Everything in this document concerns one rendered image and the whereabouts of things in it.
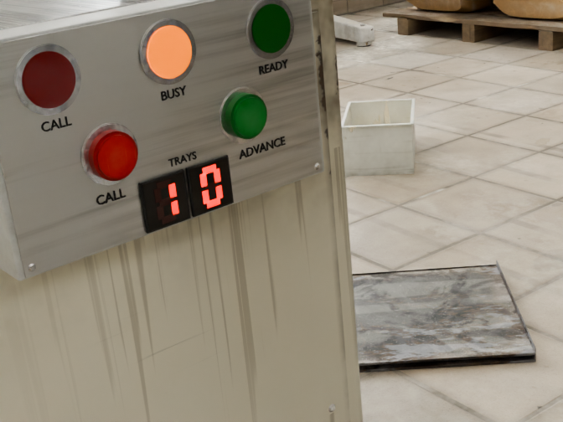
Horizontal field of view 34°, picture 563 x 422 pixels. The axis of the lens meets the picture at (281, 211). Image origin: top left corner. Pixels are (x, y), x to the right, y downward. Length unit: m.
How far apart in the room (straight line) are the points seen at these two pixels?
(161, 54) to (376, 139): 2.22
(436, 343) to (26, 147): 1.36
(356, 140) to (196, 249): 2.14
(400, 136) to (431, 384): 1.19
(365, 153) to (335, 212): 2.06
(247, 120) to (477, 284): 1.48
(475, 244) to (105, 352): 1.73
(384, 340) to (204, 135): 1.27
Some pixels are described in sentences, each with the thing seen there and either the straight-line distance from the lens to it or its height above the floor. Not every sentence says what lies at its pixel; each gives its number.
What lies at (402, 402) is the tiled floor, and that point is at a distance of 1.67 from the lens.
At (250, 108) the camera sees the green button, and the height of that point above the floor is 0.77.
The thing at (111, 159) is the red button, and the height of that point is 0.76.
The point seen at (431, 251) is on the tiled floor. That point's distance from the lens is 2.25.
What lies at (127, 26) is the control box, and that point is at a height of 0.83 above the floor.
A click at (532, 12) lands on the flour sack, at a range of 4.55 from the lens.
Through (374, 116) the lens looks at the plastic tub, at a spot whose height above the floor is 0.11.
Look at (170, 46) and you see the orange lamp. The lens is 0.57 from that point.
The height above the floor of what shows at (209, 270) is 0.65.
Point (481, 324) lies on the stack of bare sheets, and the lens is 1.88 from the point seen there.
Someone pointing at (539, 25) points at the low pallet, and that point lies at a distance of 4.43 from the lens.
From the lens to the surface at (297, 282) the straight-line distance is 0.71.
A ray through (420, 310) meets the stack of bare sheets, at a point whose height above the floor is 0.02.
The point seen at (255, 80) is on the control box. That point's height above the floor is 0.78.
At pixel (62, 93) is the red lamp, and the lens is 0.53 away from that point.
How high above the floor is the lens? 0.91
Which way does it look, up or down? 21 degrees down
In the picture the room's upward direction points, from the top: 6 degrees counter-clockwise
